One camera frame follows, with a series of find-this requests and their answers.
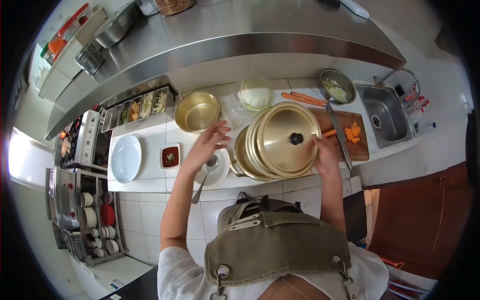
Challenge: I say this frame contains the person's left hand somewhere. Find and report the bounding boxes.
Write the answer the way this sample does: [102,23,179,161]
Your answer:
[182,120,232,174]

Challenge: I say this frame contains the person's left fingers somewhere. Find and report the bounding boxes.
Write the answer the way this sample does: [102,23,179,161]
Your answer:
[208,120,232,152]

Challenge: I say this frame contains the white oval plate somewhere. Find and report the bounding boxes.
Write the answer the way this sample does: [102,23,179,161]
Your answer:
[110,134,143,185]

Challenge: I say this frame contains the wooden cutting board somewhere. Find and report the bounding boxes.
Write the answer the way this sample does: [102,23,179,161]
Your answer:
[308,107,370,162]

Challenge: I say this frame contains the steel sink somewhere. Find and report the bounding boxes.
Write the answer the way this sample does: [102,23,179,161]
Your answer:
[354,83,420,150]

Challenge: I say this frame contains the steel spoon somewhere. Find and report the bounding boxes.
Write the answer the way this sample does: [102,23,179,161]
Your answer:
[191,154,219,205]

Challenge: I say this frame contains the gold pot lid black knob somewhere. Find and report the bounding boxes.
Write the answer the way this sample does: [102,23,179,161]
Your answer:
[245,101,323,180]

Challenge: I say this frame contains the clear plastic bag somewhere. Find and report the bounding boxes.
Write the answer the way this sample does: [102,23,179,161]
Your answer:
[219,94,260,130]

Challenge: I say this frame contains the white round plate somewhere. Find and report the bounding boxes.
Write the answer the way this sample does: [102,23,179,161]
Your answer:
[194,148,231,187]

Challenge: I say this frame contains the steel bowl of shredded cabbage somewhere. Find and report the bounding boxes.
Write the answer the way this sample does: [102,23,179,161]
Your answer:
[320,68,357,106]

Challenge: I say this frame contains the steel rack of bowls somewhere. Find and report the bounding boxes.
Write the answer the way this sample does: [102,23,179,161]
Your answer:
[74,168,129,266]

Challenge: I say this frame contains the kitchen knife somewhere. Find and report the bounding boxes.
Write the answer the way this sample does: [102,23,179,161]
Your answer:
[325,103,355,172]

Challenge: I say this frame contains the rectangular steel pan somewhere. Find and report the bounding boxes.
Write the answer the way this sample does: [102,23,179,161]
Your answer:
[92,1,142,49]

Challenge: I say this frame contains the round steel container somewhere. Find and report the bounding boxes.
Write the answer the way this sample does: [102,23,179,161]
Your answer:
[74,41,106,75]

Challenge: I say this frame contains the pile of cut carrot pieces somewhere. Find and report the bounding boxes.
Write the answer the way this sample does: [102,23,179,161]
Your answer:
[344,121,362,145]

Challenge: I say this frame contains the gas stove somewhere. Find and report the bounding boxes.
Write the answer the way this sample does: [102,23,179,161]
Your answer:
[52,109,114,170]

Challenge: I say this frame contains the steel overhead shelf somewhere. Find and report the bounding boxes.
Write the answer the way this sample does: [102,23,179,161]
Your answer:
[44,0,408,142]

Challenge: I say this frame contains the row of steel ingredient containers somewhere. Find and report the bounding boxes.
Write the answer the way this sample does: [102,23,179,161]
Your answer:
[100,85,176,134]

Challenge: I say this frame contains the square dish of red sauce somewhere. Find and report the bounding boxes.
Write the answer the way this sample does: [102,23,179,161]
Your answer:
[159,142,182,170]

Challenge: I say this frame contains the white side shelf with goods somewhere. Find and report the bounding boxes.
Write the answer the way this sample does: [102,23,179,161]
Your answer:
[37,3,108,103]

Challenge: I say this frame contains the empty gold pot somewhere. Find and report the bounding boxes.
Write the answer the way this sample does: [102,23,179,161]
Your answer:
[174,88,221,134]

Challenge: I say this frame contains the large gold pot with handles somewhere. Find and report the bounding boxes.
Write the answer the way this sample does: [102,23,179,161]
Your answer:
[229,124,313,182]

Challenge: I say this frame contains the bottles beside sink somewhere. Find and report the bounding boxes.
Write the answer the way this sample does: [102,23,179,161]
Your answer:
[397,83,437,136]

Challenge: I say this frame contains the whole orange carrot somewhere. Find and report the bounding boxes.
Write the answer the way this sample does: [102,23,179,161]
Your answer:
[281,92,326,108]
[290,91,328,106]

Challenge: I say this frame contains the person's body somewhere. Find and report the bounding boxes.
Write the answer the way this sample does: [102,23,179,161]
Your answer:
[157,193,391,300]

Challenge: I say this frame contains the green cabbage head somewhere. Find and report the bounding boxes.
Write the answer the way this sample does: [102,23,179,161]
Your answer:
[237,77,275,112]

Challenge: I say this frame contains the person's right hand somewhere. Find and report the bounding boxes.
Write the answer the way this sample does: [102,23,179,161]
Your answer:
[312,135,340,177]

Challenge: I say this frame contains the steel faucet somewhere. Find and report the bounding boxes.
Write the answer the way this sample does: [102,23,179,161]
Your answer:
[373,68,422,99]

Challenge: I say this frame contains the steel kitchen appliance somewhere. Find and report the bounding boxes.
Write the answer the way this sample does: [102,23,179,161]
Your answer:
[44,167,80,232]

